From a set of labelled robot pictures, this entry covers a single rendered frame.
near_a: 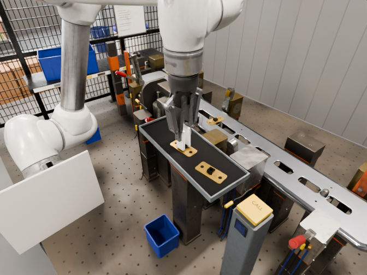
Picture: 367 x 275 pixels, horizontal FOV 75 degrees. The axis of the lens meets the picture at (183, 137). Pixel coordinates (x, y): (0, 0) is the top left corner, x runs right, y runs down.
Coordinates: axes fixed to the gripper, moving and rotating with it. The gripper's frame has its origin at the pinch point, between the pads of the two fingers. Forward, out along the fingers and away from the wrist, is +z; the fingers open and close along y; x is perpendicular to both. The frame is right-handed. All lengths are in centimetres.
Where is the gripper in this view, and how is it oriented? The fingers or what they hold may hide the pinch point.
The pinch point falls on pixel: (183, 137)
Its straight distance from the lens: 69.8
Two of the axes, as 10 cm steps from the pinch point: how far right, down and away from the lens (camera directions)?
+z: 0.0, 7.9, 6.2
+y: -7.0, 4.4, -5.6
